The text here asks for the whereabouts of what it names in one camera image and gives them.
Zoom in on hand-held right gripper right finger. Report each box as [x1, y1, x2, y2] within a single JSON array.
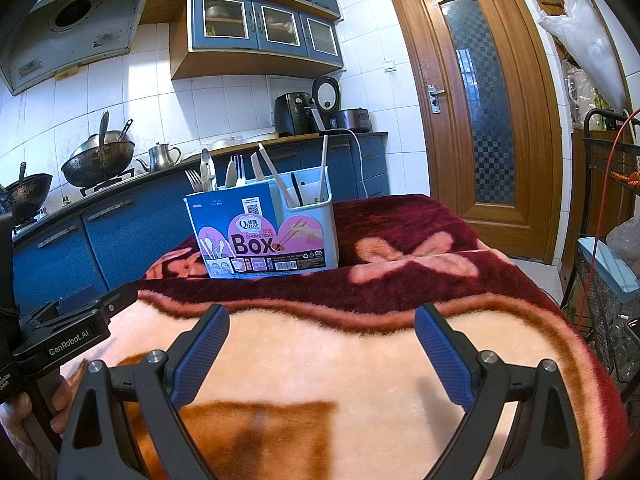
[[414, 304, 586, 480]]

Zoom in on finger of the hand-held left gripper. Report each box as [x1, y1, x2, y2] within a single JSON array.
[[52, 281, 139, 322]]

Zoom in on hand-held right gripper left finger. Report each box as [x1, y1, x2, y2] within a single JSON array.
[[57, 304, 231, 480]]

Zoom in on light blue utensil holder box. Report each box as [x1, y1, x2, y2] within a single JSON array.
[[183, 166, 340, 279]]

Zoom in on person's left hand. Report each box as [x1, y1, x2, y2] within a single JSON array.
[[49, 374, 77, 433]]

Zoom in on blue lower kitchen cabinets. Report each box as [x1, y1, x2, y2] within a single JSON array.
[[10, 132, 391, 311]]

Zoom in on gas stove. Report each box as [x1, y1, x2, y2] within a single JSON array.
[[10, 167, 138, 238]]

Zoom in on red and pink floral blanket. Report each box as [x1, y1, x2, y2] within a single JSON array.
[[60, 192, 631, 480]]

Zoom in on large black wok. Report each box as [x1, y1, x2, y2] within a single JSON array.
[[61, 141, 137, 189]]

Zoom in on small black wok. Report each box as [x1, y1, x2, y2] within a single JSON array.
[[0, 162, 54, 224]]

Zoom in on steel kettle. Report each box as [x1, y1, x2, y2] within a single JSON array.
[[136, 142, 182, 172]]

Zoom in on steel pan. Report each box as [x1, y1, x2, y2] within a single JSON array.
[[74, 119, 134, 155]]

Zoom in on light blue plastic box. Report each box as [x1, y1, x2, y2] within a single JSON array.
[[576, 236, 640, 305]]

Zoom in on wooden cutting board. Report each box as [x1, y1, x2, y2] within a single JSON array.
[[210, 131, 281, 150]]

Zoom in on wooden shelf unit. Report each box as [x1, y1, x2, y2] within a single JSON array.
[[517, 0, 640, 273]]

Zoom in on wooden door with glass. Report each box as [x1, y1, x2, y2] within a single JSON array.
[[384, 0, 567, 267]]

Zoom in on black air fryer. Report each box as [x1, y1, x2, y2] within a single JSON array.
[[274, 92, 314, 136]]

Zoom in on grey range hood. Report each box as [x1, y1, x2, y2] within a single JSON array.
[[0, 0, 157, 96]]

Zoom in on white plastic bag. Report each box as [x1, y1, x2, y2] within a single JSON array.
[[537, 0, 629, 112]]

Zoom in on white power cable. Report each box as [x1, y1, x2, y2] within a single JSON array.
[[330, 129, 372, 200]]

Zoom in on orange cable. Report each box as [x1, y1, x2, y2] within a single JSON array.
[[594, 114, 640, 342]]

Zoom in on black wire rack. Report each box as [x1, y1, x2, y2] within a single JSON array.
[[560, 109, 640, 393]]

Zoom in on blue upper wall cabinet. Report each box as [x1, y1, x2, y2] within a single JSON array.
[[140, 0, 347, 81]]

